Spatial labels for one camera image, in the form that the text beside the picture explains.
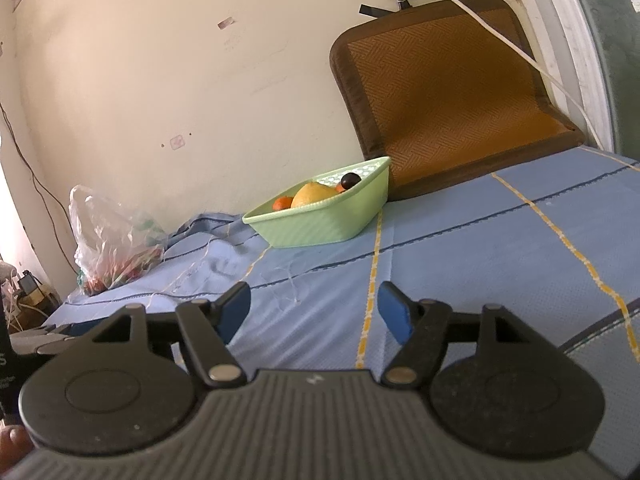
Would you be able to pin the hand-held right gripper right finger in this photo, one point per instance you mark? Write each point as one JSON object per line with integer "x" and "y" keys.
{"x": 395, "y": 312}

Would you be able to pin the orange mandarin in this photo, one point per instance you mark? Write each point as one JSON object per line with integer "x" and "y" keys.
{"x": 282, "y": 204}

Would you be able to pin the light green plastic basket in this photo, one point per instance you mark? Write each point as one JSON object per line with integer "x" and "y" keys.
{"x": 320, "y": 225}

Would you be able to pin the orange tomato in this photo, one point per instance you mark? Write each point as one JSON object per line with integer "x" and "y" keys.
{"x": 340, "y": 189}

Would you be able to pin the small torn wall sticker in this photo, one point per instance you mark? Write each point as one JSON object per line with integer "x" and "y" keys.
{"x": 225, "y": 23}

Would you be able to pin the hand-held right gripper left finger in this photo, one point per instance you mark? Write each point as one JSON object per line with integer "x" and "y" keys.
{"x": 235, "y": 310}

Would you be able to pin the blue striped bedsheet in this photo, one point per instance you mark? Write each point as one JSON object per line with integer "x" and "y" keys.
{"x": 475, "y": 260}

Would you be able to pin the white door frame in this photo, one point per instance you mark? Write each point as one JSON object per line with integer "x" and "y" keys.
{"x": 565, "y": 35}

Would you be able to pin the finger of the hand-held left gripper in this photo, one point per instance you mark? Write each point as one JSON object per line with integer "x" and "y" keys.
{"x": 45, "y": 342}

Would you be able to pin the person's left hand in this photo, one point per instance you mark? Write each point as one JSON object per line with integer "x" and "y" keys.
{"x": 12, "y": 442}

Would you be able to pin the dark purple tomato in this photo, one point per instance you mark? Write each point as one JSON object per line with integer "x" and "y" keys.
{"x": 350, "y": 180}

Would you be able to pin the short black tape strip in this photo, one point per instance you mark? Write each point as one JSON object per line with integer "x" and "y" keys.
{"x": 372, "y": 10}

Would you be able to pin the clear plastic bag of produce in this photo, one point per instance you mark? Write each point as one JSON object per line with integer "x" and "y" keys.
{"x": 110, "y": 240}

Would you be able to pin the yellow grapefruit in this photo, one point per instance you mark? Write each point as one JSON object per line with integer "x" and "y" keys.
{"x": 310, "y": 194}

